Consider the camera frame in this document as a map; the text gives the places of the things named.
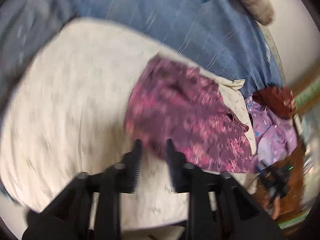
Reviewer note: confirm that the lilac floral shirt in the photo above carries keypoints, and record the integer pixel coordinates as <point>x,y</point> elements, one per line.
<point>272,135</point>

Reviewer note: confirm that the cream leaf-print blanket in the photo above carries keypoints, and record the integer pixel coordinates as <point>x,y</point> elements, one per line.
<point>75,110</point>

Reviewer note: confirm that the dark red cloth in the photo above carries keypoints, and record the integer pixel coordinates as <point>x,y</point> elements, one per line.
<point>275,100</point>

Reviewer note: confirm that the blue plaid duvet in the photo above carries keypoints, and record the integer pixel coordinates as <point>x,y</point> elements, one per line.
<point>180,22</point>

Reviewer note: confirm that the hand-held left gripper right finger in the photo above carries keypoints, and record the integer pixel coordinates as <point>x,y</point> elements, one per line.
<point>173,160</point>

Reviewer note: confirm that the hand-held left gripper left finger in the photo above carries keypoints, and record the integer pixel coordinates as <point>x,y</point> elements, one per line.
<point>136,160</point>

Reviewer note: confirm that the maroon floral shirt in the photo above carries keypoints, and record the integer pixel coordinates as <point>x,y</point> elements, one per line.
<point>185,120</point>

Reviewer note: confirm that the grey-blue star-print cloth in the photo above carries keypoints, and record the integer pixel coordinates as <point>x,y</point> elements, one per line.
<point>30,37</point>

